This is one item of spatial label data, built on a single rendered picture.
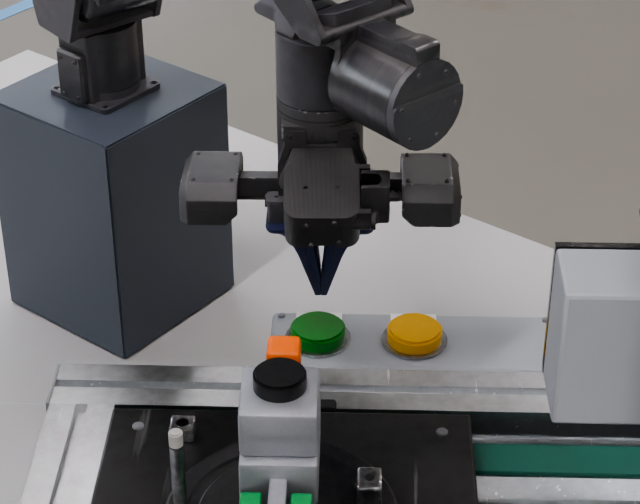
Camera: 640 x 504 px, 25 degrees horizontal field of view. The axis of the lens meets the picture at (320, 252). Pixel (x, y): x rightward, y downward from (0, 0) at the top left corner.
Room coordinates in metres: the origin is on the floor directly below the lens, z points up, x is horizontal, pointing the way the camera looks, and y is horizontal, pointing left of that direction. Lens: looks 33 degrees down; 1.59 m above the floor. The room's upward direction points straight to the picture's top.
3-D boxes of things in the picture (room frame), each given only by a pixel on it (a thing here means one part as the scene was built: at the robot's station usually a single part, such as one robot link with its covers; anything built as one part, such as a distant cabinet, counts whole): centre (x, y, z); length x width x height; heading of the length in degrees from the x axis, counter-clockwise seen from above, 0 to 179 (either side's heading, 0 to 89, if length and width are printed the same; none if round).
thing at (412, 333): (0.85, -0.07, 0.96); 0.04 x 0.04 x 0.02
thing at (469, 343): (0.85, -0.07, 0.93); 0.21 x 0.07 x 0.06; 88
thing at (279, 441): (0.63, 0.02, 1.06); 0.08 x 0.04 x 0.07; 179
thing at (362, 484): (0.66, -0.03, 1.00); 0.02 x 0.01 x 0.02; 178
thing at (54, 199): (1.06, 0.17, 0.96); 0.14 x 0.14 x 0.20; 52
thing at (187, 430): (0.74, 0.09, 0.97); 0.02 x 0.02 x 0.01; 88
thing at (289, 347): (0.69, 0.02, 1.04); 0.04 x 0.02 x 0.08; 178
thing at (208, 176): (0.85, 0.00, 1.12); 0.19 x 0.06 x 0.08; 89
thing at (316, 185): (0.80, -0.01, 1.12); 0.07 x 0.07 x 0.06; 89
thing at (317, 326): (0.86, 0.00, 0.96); 0.04 x 0.04 x 0.02
